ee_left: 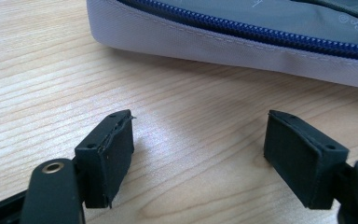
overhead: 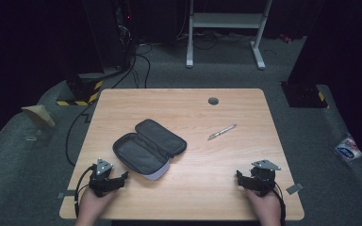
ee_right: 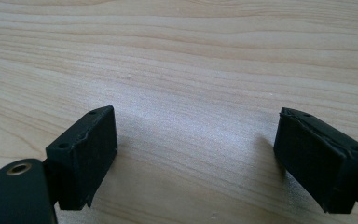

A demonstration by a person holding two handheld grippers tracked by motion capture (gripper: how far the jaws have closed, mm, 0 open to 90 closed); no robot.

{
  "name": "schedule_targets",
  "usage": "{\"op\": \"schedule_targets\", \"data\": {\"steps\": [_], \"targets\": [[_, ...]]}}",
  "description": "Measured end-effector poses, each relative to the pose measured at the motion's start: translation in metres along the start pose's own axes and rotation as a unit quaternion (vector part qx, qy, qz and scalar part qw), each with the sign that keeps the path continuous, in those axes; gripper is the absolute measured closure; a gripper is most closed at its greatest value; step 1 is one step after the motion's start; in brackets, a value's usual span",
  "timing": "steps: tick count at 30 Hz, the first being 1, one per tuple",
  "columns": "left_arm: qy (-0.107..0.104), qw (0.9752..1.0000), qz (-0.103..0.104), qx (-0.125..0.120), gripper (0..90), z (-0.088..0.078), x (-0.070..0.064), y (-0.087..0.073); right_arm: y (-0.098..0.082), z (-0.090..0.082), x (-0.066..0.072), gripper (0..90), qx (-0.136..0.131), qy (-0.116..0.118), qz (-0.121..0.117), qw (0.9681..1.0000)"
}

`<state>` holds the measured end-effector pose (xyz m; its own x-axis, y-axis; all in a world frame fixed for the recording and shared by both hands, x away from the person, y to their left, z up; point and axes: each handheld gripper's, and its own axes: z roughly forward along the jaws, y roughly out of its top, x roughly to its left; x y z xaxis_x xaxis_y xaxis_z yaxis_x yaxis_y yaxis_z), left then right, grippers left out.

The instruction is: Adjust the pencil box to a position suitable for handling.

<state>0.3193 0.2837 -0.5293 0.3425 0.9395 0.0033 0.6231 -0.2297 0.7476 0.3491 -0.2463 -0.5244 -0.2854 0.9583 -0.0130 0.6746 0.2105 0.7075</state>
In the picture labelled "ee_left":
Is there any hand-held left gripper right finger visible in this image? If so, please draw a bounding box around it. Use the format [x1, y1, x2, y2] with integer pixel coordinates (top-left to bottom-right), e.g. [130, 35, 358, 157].
[263, 109, 350, 210]

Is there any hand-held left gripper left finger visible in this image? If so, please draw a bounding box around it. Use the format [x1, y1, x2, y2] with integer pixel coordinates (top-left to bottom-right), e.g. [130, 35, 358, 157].
[74, 108, 135, 209]

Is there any grey pouch with blue zipper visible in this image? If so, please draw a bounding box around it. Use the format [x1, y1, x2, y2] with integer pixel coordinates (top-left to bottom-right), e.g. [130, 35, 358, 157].
[86, 0, 358, 91]

